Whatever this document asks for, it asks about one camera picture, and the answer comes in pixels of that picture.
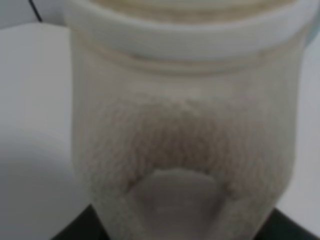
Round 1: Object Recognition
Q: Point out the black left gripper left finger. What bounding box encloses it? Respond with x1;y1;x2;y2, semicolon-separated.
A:
52;205;110;240

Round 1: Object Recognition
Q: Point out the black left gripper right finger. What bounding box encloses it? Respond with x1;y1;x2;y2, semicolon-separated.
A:
254;209;320;240

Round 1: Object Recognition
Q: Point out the clear plastic drink bottle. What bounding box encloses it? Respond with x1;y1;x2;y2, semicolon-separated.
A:
64;0;320;240

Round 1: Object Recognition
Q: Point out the teal plastic cup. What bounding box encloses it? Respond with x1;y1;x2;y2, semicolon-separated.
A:
305;14;320;47

